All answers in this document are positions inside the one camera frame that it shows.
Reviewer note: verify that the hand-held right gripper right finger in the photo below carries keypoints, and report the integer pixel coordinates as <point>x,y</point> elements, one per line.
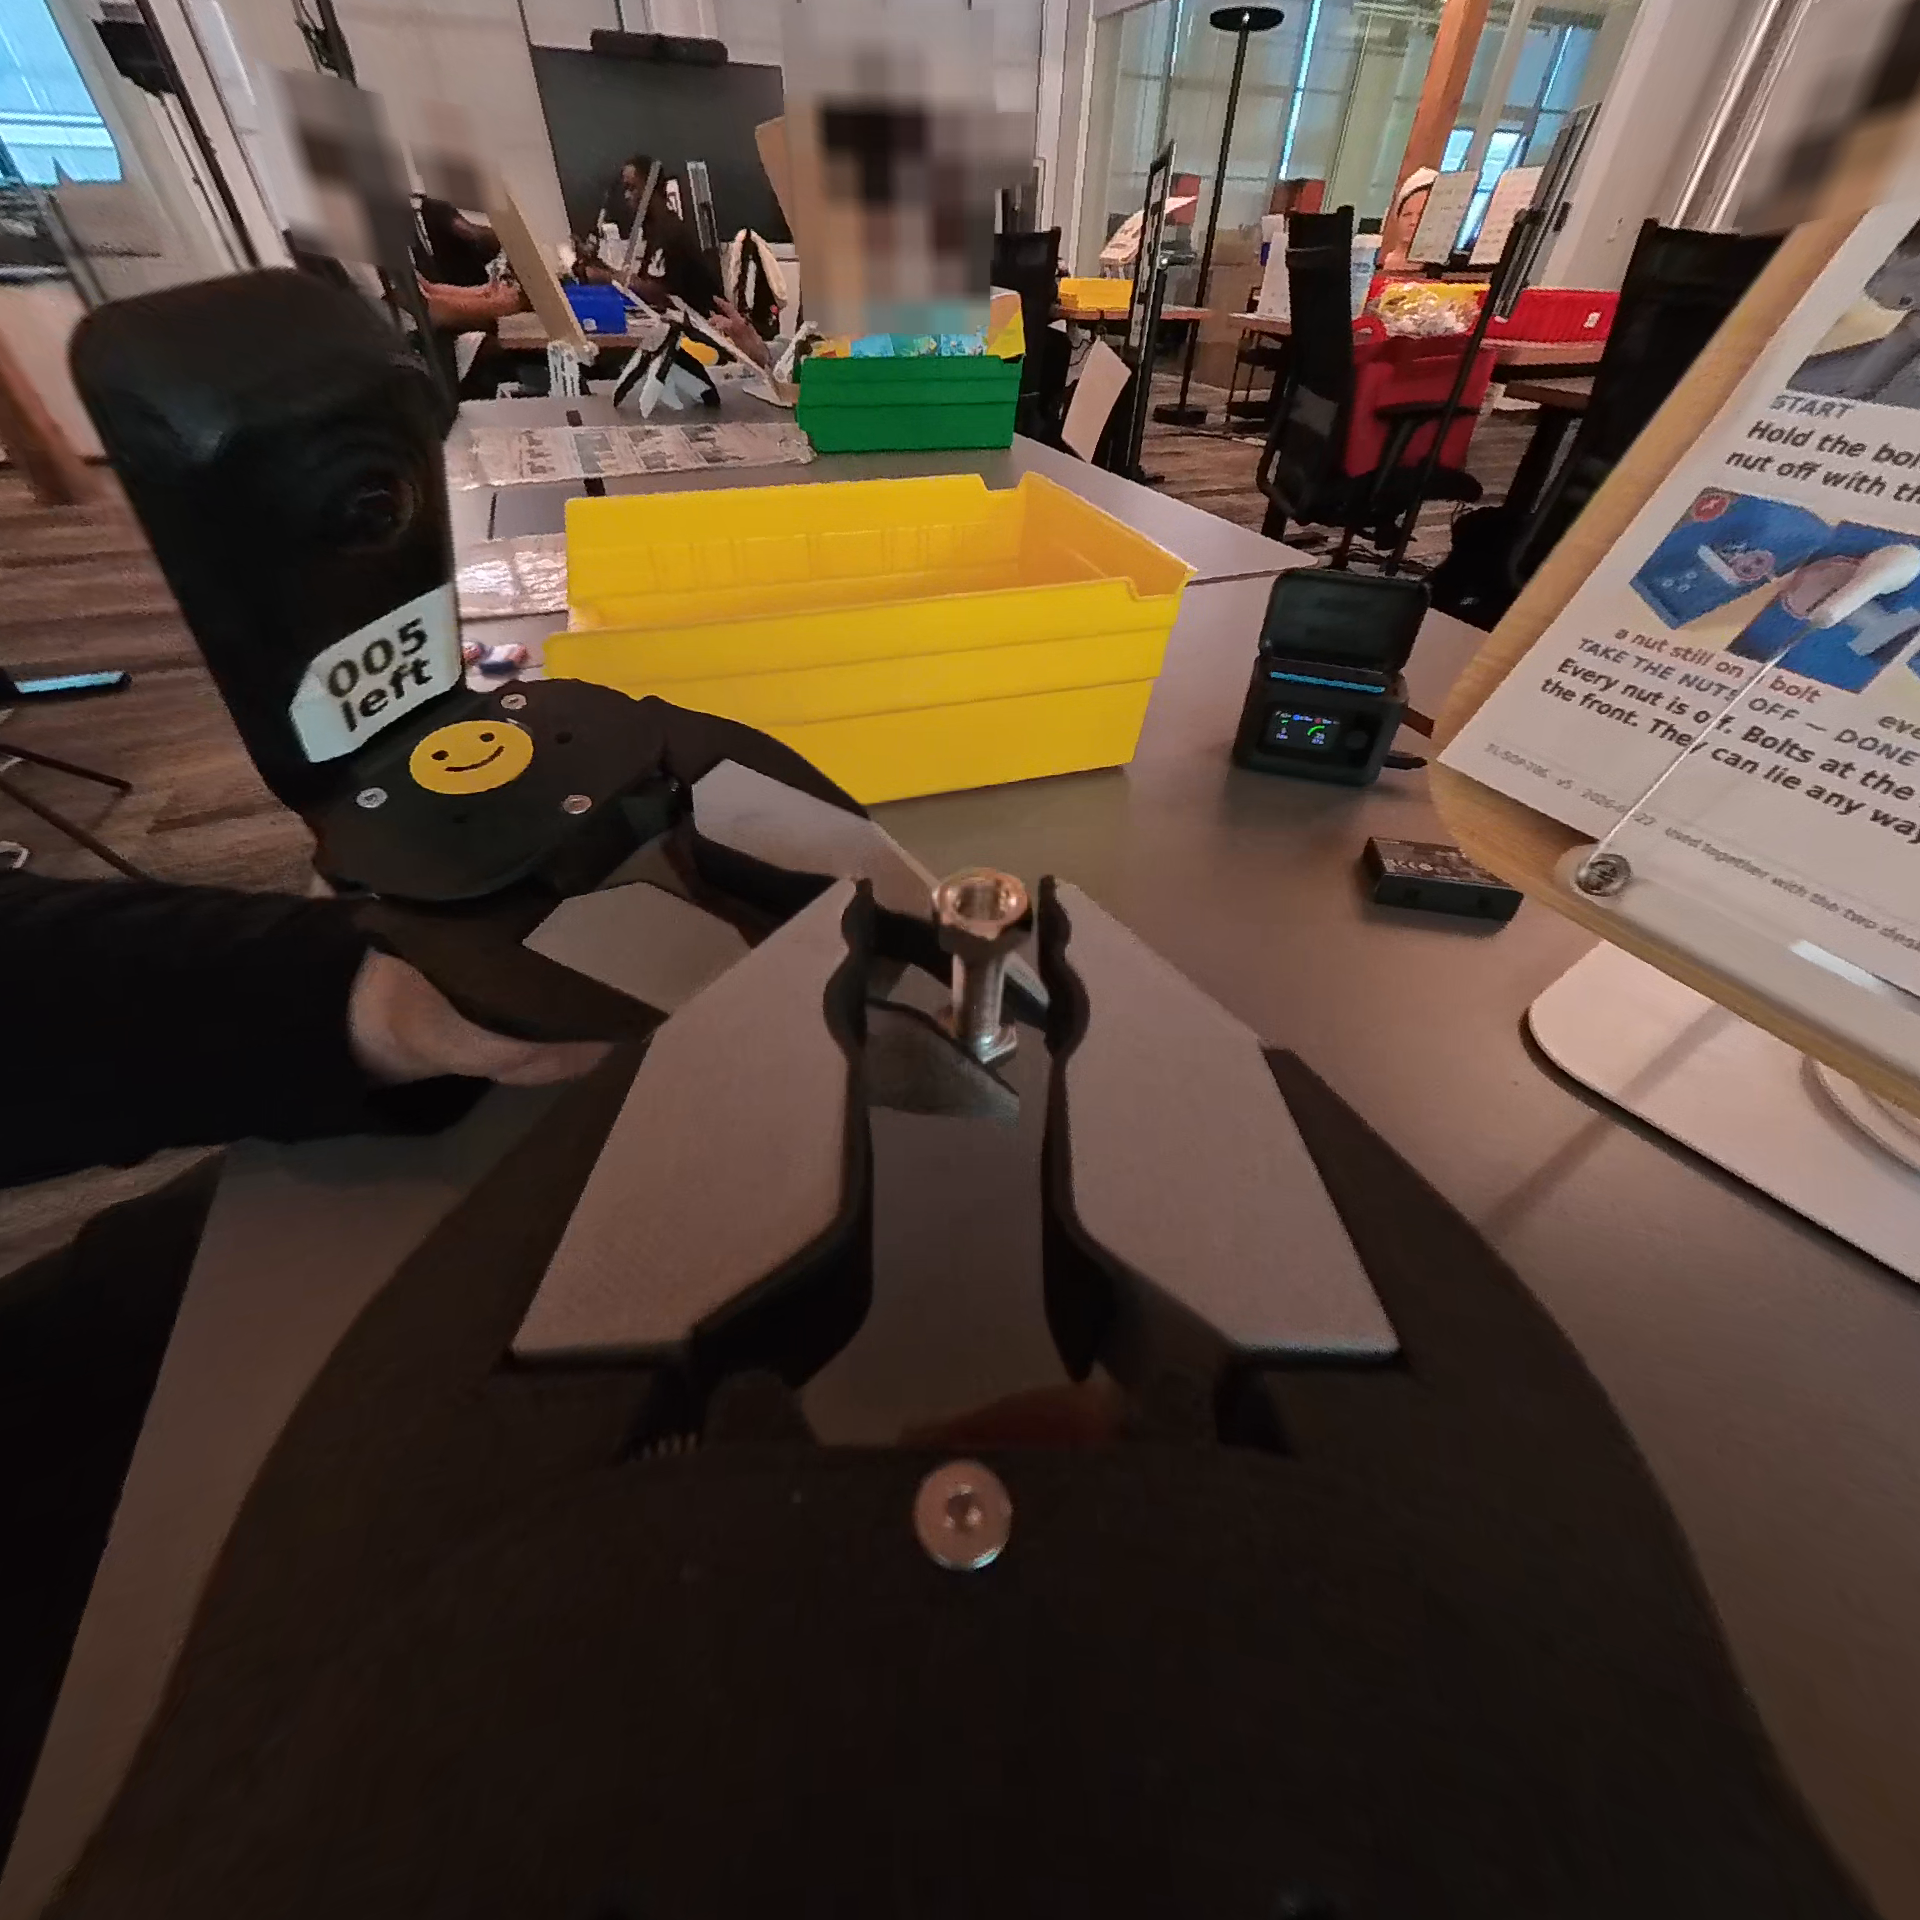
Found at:
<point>1213,1202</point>

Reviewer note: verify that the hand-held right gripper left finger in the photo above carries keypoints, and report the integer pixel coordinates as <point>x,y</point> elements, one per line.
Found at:
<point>704,1202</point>

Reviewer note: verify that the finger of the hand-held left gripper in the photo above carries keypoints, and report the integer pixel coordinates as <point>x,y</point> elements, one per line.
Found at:
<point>764,841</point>
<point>629,945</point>

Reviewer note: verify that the yellow plastic storage bin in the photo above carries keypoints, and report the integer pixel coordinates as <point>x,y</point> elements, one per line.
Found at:
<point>900,706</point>

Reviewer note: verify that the steel hex nut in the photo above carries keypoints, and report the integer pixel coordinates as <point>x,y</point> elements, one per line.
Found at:
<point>983,942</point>

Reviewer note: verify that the person's left forearm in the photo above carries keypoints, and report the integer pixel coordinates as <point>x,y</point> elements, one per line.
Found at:
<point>164,1021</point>

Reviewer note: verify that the person's left hand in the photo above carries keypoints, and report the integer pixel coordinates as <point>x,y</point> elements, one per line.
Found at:
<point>434,1036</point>

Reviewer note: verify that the black battery pack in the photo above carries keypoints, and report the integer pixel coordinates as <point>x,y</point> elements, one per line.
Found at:
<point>1441,878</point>

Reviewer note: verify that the blue storage bin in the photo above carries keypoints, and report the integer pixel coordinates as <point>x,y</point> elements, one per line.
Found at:
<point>599,308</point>

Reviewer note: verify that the black and white gripper tool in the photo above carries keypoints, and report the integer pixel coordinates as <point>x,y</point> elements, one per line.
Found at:
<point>660,375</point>

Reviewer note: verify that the instruction sheet on wooden stand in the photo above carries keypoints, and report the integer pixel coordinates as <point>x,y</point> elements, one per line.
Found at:
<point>1651,1079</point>

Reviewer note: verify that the green plastic storage bin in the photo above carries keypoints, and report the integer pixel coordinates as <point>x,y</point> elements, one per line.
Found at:
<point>900,406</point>

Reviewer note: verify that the colourful printed box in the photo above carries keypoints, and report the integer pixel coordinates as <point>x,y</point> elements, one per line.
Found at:
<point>930,346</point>

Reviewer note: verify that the black charging case with display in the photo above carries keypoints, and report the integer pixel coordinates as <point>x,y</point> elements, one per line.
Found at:
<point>1336,615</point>

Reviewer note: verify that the printed instruction sheet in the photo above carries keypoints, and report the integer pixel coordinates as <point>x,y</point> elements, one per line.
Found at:
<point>1724,750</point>

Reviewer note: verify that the black office chair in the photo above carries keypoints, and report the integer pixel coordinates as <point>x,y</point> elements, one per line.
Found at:
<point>1651,375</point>
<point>1320,361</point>

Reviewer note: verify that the red storage crate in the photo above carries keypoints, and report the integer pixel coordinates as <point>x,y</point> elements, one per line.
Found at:
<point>1425,406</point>

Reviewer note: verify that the black floor lamp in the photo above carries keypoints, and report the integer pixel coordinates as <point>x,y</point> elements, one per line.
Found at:
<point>1249,19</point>

